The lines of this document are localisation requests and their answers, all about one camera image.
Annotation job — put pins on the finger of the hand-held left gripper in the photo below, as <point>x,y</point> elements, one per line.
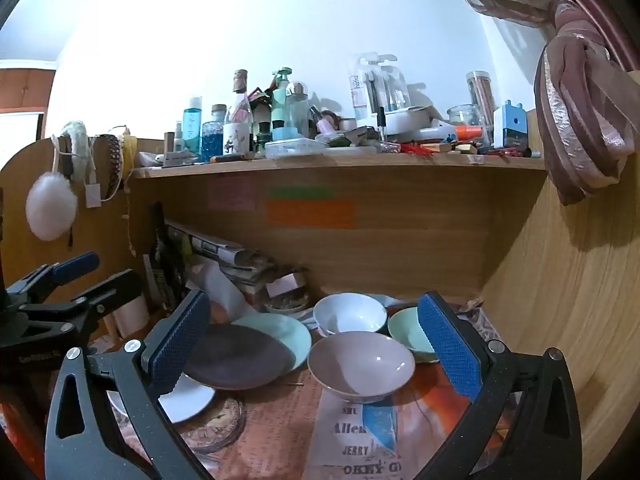
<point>115,287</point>
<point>75,265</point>

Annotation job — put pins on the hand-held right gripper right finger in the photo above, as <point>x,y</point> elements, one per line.
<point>450,345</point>

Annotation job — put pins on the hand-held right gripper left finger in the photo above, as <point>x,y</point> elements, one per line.
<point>175,340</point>

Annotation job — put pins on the green bowl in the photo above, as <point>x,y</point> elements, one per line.
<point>407,332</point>

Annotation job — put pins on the pink bowl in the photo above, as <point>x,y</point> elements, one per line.
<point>360,365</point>

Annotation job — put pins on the beige paper roll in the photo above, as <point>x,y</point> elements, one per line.
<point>130,315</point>

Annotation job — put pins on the white plate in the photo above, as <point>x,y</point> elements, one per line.
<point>190,400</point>

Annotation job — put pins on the dark brown plate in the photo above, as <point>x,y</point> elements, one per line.
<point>235,355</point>

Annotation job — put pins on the white powder puff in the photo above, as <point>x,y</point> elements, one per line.
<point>50,205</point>

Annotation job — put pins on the white paper sheets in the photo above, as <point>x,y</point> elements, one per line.
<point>222,290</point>

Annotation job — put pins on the white hanging tag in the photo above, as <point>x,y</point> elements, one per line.
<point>93,195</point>

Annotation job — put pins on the stack of newspapers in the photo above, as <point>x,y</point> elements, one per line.
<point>220,255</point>

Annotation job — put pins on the white bowl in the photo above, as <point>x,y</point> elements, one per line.
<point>350,315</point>

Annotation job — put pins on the brown beaded headband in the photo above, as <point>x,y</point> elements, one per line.
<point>114,160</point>

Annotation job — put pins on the mint green plate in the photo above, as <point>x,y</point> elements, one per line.
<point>290,332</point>

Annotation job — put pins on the small bowl of trinkets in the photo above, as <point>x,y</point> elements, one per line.
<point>287,305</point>

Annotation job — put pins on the fluffy white headband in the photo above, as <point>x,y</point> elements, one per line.
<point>77,145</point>

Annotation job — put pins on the small white box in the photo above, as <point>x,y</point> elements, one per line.
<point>285,285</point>

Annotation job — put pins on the yellow headband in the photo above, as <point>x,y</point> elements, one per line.
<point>129,150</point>

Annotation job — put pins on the printed newspaper table cover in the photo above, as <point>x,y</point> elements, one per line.
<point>280,430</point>

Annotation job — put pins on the pink sticky note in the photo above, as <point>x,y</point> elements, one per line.
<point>232,192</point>

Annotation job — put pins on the small white bottle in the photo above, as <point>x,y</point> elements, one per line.
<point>178,135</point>

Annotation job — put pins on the tall blue liquid bottle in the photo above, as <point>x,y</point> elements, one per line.
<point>192,125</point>

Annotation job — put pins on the blue jar with brown lid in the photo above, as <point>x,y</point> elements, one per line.
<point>214,135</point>

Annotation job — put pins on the orange sticky note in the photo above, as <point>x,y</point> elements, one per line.
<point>310,212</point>

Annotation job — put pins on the wooden cabinet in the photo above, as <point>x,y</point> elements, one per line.
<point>25,85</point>

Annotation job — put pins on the green sticky note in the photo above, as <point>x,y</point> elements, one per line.
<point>300,193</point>

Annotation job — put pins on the wooden shelf board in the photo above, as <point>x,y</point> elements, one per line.
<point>350,162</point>

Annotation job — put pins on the white ceramic bottle brown cap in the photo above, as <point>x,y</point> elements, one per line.
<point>238,120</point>

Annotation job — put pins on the orange capped tube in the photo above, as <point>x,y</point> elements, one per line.
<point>467,132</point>

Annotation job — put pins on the blue and white sharpener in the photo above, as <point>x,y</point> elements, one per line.
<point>510,127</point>

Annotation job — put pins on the clear plastic box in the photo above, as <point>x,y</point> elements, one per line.
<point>295,147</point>

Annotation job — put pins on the round glass jar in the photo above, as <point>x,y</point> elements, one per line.
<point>465,117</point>

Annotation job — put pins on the white plastic container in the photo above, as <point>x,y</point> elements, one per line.
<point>407,120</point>

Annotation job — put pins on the green pump bottle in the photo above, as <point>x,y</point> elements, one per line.
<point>282,100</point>

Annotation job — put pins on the tall clear jar of sticks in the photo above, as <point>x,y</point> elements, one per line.
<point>480,95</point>

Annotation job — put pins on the clear bottle silver cap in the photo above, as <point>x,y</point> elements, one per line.
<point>299,105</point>

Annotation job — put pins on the brown tied curtain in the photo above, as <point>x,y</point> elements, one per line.
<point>575,110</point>

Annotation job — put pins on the toothbrush blister package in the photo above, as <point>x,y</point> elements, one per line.
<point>370,85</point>

